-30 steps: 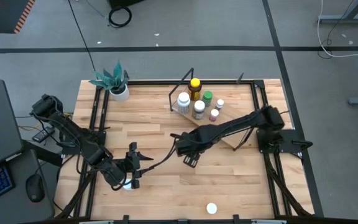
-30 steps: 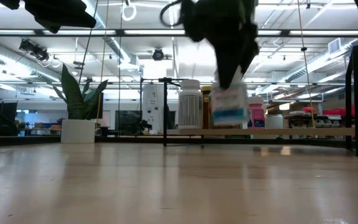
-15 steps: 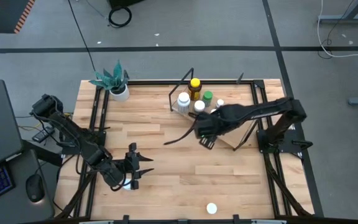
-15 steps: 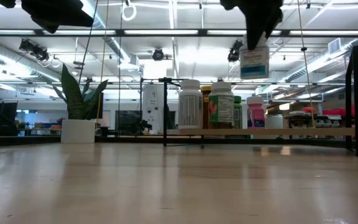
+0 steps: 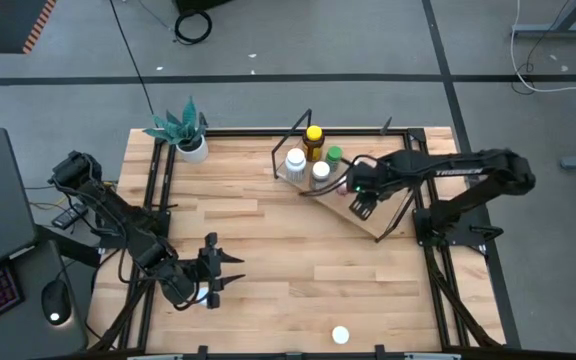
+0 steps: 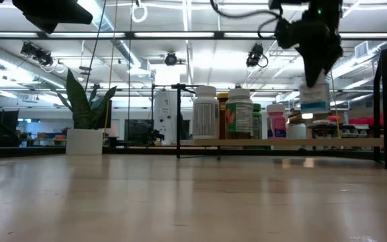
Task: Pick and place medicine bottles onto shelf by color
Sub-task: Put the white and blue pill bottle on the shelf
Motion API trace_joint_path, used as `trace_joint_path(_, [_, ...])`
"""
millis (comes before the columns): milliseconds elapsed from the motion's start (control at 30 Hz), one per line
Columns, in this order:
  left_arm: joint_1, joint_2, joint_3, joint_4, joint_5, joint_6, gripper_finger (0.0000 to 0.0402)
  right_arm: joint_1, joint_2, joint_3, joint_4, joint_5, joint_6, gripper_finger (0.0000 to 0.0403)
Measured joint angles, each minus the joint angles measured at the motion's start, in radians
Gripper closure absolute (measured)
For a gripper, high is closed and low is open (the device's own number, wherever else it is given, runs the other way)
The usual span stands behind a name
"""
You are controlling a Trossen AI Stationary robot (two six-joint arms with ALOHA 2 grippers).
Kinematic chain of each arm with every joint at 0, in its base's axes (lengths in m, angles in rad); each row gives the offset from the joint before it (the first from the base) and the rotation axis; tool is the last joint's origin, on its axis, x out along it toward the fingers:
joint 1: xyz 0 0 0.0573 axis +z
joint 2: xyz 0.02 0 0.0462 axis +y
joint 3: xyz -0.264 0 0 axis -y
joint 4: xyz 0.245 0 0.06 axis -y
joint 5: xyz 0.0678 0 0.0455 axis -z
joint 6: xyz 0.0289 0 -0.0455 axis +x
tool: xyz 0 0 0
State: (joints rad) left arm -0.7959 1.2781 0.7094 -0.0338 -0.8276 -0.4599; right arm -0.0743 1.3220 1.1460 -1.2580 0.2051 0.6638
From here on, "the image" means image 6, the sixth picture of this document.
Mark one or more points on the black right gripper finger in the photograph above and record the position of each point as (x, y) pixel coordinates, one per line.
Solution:
(314, 67)

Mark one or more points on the white bottle blue label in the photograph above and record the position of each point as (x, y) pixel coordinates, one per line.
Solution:
(314, 99)

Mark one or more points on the pink bottle white cap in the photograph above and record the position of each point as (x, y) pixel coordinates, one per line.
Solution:
(276, 124)

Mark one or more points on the green bottle green cap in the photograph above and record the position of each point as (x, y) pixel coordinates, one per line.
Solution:
(257, 124)

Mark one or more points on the wide brown bottle white cap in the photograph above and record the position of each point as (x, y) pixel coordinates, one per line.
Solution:
(238, 114)

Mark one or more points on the amber bottle yellow cap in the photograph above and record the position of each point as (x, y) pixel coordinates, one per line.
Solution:
(222, 117)

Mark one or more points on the large white pill bottle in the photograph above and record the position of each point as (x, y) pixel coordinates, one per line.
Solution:
(205, 114)

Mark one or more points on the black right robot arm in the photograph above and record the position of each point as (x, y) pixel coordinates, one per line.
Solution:
(329, 5)

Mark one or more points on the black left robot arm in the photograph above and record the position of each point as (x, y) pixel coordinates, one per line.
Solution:
(52, 11)

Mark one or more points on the red storage crates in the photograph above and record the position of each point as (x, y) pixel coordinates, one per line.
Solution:
(365, 121)

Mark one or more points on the white cabinet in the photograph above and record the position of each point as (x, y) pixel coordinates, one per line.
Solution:
(165, 114)

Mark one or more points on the black monitor screen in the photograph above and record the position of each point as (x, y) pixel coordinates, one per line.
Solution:
(138, 131)

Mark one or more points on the snake plant in white pot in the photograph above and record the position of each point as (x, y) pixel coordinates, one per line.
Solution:
(84, 142)

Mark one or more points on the black frame-mounted camera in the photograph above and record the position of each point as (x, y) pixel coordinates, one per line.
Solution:
(254, 55)
(171, 58)
(37, 53)

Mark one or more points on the wooden shelf black metal frame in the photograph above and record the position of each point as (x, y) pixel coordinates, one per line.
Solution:
(281, 142)

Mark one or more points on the black aluminium table frame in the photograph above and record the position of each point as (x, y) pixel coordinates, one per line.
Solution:
(29, 153)

